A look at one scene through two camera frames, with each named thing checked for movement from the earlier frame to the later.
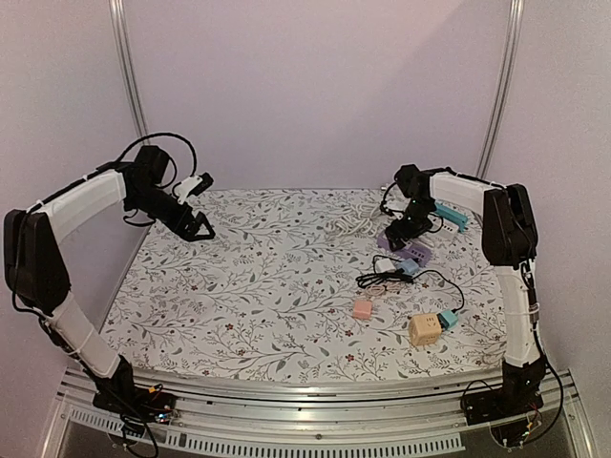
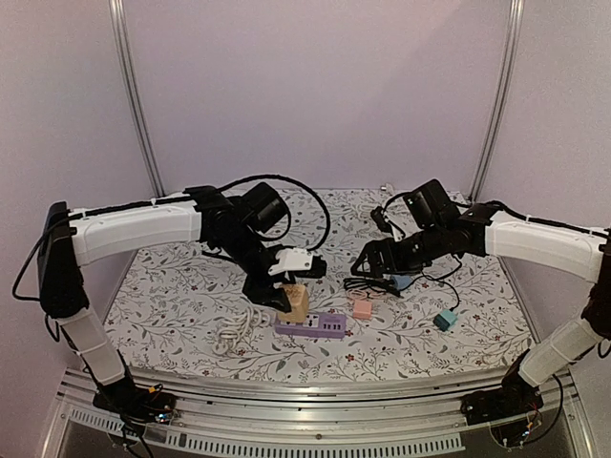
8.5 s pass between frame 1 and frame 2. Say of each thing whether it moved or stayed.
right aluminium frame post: stayed
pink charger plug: stayed
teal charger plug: stayed
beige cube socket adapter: moved
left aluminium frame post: stayed
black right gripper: moved
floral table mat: stayed
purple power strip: moved
